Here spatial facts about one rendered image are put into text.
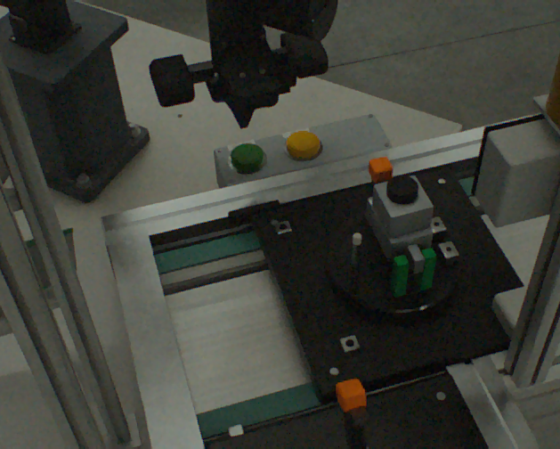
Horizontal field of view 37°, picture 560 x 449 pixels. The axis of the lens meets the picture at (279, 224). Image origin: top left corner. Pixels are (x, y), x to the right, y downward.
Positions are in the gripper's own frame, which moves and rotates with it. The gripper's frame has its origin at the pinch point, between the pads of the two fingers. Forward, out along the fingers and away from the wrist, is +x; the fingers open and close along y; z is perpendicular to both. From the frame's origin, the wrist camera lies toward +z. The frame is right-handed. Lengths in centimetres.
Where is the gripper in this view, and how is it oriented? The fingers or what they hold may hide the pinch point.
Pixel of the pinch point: (241, 102)
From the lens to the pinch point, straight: 95.4
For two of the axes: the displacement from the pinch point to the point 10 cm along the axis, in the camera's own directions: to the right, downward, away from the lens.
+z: 2.9, 7.1, -6.4
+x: 0.2, 6.6, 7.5
